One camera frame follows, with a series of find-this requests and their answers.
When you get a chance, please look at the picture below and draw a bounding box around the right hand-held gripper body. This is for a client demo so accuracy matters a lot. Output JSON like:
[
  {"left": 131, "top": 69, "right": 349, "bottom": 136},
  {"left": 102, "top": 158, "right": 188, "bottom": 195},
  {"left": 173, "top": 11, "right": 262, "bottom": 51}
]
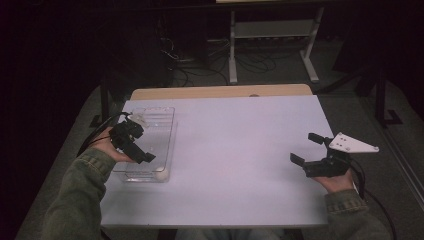
[{"left": 303, "top": 132, "right": 380, "bottom": 178}]

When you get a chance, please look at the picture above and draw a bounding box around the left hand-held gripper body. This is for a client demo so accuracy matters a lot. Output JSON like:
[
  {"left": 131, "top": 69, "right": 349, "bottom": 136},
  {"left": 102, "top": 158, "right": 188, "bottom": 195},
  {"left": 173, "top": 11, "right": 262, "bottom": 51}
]
[{"left": 109, "top": 112, "right": 150, "bottom": 156}]

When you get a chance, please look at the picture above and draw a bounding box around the clear plastic tray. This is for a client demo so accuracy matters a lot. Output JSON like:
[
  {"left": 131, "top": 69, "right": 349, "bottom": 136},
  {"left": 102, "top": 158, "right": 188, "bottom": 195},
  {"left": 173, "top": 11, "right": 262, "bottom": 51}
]
[{"left": 112, "top": 106, "right": 178, "bottom": 184}]

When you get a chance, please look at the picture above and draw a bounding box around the white ball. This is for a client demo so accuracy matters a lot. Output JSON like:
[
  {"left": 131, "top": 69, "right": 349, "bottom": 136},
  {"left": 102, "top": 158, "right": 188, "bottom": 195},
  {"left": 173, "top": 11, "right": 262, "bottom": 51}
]
[{"left": 154, "top": 166, "right": 171, "bottom": 183}]

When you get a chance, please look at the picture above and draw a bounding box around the person's left hand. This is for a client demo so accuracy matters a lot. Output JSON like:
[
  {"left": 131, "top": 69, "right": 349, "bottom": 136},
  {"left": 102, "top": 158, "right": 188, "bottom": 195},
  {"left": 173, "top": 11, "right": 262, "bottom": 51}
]
[{"left": 94, "top": 127, "right": 136, "bottom": 164}]

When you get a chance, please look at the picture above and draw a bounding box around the person's right hand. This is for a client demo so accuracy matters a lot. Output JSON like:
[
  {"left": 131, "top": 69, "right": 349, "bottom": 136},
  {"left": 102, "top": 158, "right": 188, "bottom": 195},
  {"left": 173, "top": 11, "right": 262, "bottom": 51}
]
[{"left": 311, "top": 168, "right": 356, "bottom": 194}]

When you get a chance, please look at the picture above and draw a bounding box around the white table cover sheet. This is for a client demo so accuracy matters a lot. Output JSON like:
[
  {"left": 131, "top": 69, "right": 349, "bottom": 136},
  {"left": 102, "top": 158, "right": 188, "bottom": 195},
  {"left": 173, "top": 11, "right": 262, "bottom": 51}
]
[{"left": 99, "top": 94, "right": 334, "bottom": 228}]

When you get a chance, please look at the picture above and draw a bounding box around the black metal stand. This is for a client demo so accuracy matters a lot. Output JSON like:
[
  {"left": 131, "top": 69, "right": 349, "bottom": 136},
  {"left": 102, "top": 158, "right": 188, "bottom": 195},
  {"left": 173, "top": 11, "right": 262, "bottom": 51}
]
[{"left": 316, "top": 66, "right": 403, "bottom": 128}]

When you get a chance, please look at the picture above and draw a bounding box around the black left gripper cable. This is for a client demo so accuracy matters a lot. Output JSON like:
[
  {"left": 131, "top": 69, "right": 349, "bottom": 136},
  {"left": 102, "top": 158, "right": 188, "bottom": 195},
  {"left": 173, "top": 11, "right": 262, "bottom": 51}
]
[{"left": 77, "top": 112, "right": 131, "bottom": 158}]

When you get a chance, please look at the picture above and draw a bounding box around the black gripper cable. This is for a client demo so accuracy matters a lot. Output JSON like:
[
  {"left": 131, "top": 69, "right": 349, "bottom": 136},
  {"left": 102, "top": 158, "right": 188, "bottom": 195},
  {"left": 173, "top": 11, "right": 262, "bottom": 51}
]
[
  {"left": 77, "top": 112, "right": 131, "bottom": 158},
  {"left": 349, "top": 158, "right": 398, "bottom": 240}
]

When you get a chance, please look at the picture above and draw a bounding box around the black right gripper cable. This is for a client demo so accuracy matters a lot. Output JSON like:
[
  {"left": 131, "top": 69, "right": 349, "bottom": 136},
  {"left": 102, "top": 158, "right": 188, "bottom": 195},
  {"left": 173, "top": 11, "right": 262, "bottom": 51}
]
[{"left": 349, "top": 158, "right": 398, "bottom": 240}]

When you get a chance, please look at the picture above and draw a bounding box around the tangle of black floor cables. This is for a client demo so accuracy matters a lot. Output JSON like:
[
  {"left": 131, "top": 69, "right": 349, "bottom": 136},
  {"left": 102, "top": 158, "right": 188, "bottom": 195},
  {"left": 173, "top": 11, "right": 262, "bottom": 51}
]
[{"left": 159, "top": 36, "right": 278, "bottom": 88}]

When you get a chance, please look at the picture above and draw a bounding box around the white metal frame stand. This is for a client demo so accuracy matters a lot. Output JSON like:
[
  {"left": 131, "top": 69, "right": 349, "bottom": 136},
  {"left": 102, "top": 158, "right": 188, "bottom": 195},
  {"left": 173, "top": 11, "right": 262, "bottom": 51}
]
[{"left": 215, "top": 0, "right": 326, "bottom": 85}]

